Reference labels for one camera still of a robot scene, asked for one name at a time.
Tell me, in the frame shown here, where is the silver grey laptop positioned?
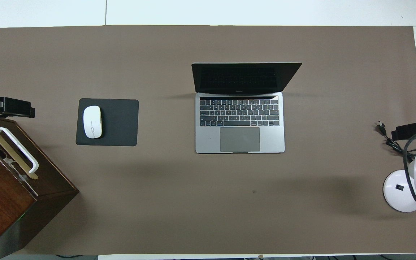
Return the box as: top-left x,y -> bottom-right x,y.
191,62 -> 302,154

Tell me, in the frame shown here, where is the white desk lamp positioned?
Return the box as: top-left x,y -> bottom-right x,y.
383,149 -> 416,213

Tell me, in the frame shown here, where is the white computer mouse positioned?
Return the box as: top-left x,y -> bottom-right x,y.
83,105 -> 103,139

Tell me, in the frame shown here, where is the dark brown wooden box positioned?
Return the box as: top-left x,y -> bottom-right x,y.
0,117 -> 79,258

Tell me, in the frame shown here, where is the black mouse pad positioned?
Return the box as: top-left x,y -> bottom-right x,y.
76,98 -> 139,147

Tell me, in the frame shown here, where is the brown table mat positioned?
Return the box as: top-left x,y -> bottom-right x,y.
0,25 -> 416,255

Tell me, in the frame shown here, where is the white box handle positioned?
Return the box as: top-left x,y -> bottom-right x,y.
0,127 -> 39,174

